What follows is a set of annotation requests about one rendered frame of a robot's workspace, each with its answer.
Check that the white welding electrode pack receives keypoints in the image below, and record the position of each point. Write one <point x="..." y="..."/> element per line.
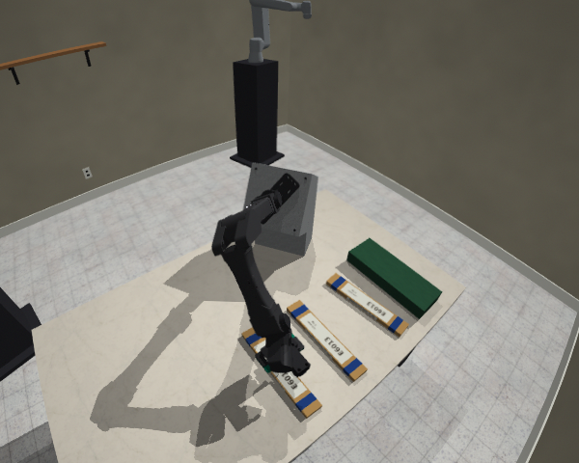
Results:
<point x="346" y="361"/>
<point x="365" y="303"/>

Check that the cream welding electrode pack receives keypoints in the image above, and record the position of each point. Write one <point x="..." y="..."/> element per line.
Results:
<point x="296" y="390"/>

